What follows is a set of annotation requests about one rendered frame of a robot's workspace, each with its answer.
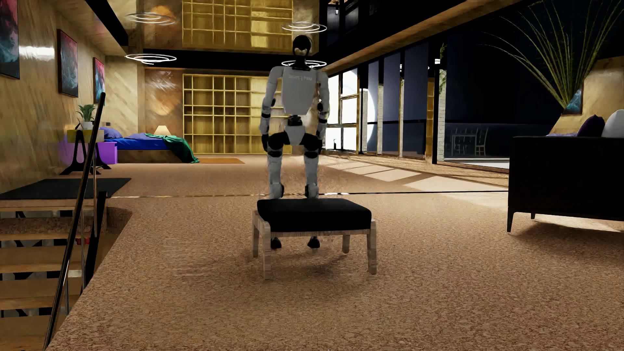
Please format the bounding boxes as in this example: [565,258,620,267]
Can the white ring ceiling light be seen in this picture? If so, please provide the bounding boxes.
[124,53,177,66]

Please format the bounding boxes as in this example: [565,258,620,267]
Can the purple storage box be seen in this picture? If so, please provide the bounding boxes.
[96,141,119,166]

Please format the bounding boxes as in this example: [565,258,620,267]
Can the wooden grid bookshelf upstairs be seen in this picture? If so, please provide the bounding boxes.
[181,0,294,51]

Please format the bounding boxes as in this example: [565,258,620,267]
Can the black sofa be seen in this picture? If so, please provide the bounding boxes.
[506,135,624,233]

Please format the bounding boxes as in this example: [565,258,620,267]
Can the large abstract wall painting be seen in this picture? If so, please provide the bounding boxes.
[0,0,21,80]

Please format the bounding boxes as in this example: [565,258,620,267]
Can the dark purple sofa pillow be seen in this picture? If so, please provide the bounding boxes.
[576,114,606,138]

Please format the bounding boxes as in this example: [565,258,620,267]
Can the robot leg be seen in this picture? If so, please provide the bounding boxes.
[299,132,324,250]
[261,131,293,251]

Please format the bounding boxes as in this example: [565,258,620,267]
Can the outdoor dining table set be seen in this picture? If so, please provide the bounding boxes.
[450,127,489,157]

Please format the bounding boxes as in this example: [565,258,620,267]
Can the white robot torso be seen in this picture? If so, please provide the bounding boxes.
[280,65,320,146]

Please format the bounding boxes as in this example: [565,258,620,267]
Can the blue bed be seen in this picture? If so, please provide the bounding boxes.
[100,128,197,164]

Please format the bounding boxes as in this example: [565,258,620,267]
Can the black metal stair railing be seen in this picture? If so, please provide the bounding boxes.
[42,91,107,350]

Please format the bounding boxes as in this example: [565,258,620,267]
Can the yellow side table black legs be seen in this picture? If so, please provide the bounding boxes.
[59,129,112,176]

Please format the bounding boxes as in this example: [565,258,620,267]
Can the black cushioned wooden chair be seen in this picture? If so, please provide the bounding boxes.
[252,197,378,280]

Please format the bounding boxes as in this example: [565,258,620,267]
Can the wooden staircase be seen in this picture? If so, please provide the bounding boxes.
[0,197,106,351]

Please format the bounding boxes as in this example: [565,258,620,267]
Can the small abstract wall painting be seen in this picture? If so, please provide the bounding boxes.
[93,57,106,104]

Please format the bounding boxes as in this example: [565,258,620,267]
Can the right robot leg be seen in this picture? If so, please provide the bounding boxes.
[261,131,293,251]

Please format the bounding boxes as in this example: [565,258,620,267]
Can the green blanket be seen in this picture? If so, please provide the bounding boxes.
[143,133,200,164]

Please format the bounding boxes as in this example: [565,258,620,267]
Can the tall spiky green plant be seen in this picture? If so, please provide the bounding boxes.
[483,0,624,111]

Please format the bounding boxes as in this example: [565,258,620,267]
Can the black floor mat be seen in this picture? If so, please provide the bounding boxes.
[0,177,132,201]

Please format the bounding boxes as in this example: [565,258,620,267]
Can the small framed blue picture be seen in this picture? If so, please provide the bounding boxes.
[564,88,584,116]

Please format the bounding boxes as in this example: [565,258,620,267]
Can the orange floor rug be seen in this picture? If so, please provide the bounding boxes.
[194,156,246,165]

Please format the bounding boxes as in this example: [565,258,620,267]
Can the small potted green plant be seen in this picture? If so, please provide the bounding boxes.
[75,103,97,131]

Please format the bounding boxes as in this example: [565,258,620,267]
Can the medium abstract wall painting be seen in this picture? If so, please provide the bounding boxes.
[57,29,80,98]

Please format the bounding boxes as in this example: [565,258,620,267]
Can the tall wooden grid bookshelf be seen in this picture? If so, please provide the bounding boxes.
[182,73,294,156]

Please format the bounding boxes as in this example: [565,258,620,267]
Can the left robot leg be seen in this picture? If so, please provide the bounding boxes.
[299,132,324,250]

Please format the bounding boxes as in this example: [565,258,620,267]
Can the white sofa pillow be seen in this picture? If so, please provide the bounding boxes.
[601,109,624,139]

